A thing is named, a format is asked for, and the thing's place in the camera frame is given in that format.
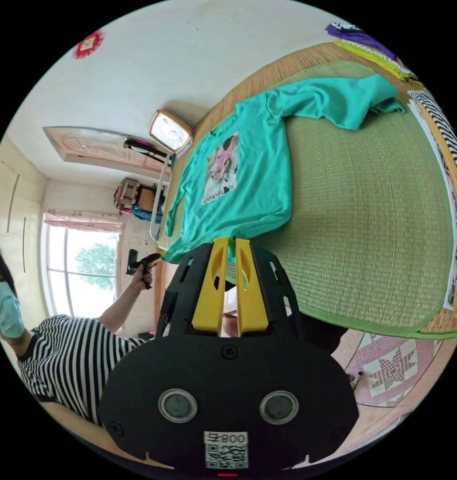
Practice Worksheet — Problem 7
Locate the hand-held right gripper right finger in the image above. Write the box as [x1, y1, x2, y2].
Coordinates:
[235, 238, 269, 337]

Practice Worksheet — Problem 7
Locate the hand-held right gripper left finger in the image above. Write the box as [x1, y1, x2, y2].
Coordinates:
[192, 237, 230, 337]

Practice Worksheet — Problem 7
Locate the teal hoodie with a print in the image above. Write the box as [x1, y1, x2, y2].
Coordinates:
[164, 73, 406, 265]

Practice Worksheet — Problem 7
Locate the person's left forearm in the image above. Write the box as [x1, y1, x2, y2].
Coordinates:
[97, 283, 144, 334]

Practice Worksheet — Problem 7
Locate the person's left hand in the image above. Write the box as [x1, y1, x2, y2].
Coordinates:
[130, 266, 154, 293]

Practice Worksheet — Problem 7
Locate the window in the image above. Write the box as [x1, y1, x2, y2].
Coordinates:
[40, 224, 121, 318]

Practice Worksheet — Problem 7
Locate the shelf with bags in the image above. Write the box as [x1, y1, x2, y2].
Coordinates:
[113, 177, 166, 227]

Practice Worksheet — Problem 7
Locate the pink curtain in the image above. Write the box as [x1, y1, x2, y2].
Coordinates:
[42, 209, 124, 234]

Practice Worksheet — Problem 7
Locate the person's body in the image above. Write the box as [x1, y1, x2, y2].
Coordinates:
[0, 237, 155, 428]

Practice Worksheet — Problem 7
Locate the pink door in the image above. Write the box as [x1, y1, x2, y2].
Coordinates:
[42, 126, 170, 167]

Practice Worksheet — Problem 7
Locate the bed with woven mat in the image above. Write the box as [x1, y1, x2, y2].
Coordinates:
[150, 41, 457, 341]

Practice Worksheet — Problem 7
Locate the cream cupboard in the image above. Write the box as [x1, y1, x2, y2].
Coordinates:
[0, 137, 46, 320]

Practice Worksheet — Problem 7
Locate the pink patterned floor mat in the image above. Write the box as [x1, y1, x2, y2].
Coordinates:
[343, 331, 440, 409]

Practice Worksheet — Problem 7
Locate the zebra striped pile of clothes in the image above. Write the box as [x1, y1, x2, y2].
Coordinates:
[406, 88, 457, 320]

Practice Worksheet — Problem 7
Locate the red wall ornament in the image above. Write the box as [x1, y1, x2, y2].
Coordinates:
[72, 30, 105, 61]

